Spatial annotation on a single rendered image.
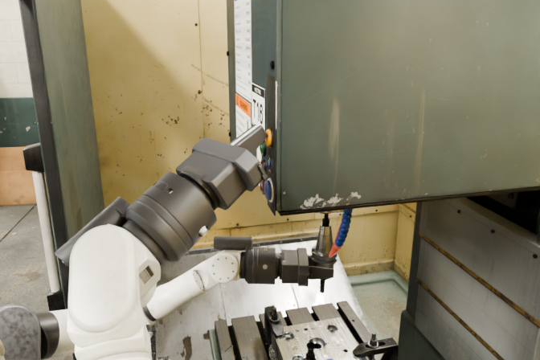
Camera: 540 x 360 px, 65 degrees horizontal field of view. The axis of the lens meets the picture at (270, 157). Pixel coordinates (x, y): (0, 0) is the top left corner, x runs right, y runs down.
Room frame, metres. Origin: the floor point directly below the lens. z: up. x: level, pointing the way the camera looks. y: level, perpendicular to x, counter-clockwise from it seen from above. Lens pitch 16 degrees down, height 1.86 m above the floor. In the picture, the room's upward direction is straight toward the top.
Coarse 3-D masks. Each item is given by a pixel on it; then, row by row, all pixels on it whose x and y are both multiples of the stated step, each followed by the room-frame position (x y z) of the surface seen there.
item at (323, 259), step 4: (312, 248) 0.94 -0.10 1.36; (312, 252) 0.92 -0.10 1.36; (316, 252) 0.92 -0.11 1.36; (336, 252) 0.92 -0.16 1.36; (312, 256) 0.94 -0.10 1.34; (316, 256) 0.91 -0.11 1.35; (320, 256) 0.90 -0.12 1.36; (324, 256) 0.90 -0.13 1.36; (328, 256) 0.90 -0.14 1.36; (332, 256) 0.90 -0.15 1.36; (336, 256) 0.91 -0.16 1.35; (312, 260) 0.92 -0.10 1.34; (316, 260) 0.91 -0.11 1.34; (320, 260) 0.91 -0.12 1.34; (324, 260) 0.90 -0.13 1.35; (328, 260) 0.91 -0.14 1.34; (332, 260) 0.91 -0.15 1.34; (336, 260) 0.92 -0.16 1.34; (320, 264) 0.90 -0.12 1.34; (324, 264) 0.90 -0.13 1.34; (328, 264) 0.90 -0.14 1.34; (332, 264) 0.90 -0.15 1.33
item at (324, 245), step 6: (324, 228) 0.92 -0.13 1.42; (330, 228) 0.92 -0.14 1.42; (318, 234) 0.93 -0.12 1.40; (324, 234) 0.92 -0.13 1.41; (330, 234) 0.92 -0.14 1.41; (318, 240) 0.92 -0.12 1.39; (324, 240) 0.91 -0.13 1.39; (330, 240) 0.92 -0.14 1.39; (318, 246) 0.92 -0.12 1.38; (324, 246) 0.91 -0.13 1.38; (330, 246) 0.92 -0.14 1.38; (318, 252) 0.92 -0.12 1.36; (324, 252) 0.91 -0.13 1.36
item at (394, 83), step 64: (256, 0) 0.69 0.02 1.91; (320, 0) 0.58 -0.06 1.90; (384, 0) 0.60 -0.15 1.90; (448, 0) 0.63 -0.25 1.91; (512, 0) 0.65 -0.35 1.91; (256, 64) 0.69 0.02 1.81; (320, 64) 0.58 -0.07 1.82; (384, 64) 0.60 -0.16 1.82; (448, 64) 0.63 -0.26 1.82; (512, 64) 0.65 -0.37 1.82; (320, 128) 0.58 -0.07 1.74; (384, 128) 0.60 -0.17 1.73; (448, 128) 0.63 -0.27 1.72; (512, 128) 0.66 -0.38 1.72; (320, 192) 0.58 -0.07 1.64; (384, 192) 0.61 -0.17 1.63; (448, 192) 0.64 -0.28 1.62; (512, 192) 0.67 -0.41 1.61
